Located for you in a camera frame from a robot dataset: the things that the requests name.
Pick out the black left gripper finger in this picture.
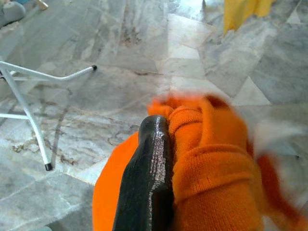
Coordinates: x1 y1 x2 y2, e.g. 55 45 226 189
112 115 175 231

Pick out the orange shirt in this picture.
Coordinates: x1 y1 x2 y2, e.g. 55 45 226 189
92 93 308 231

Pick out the pale blue folding table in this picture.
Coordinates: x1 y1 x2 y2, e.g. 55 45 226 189
0 60 98 172

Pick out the yellow shirt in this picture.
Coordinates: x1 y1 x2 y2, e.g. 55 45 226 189
222 0 276 36

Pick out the grey soft toy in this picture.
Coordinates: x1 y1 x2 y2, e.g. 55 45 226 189
0 0 26 27

